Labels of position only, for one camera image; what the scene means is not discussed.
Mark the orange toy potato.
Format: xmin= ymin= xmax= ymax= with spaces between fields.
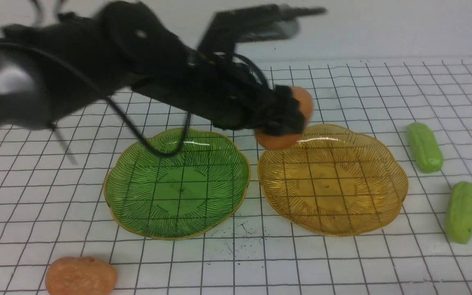
xmin=254 ymin=86 xmax=313 ymax=150
xmin=45 ymin=256 xmax=118 ymax=295

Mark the green toy cucumber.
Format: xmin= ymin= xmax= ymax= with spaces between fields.
xmin=406 ymin=123 xmax=444 ymax=173
xmin=445 ymin=181 xmax=472 ymax=244

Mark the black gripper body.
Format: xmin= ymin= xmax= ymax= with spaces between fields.
xmin=132 ymin=54 xmax=277 ymax=130

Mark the white grid table mat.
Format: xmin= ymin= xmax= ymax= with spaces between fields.
xmin=0 ymin=59 xmax=472 ymax=295

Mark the amber transparent plastic plate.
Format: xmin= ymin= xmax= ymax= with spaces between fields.
xmin=257 ymin=124 xmax=409 ymax=236

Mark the green transparent plastic plate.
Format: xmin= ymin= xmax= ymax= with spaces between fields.
xmin=103 ymin=129 xmax=251 ymax=240

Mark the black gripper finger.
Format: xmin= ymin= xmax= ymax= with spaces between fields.
xmin=263 ymin=85 xmax=306 ymax=136

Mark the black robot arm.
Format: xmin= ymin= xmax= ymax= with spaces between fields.
xmin=0 ymin=1 xmax=307 ymax=136

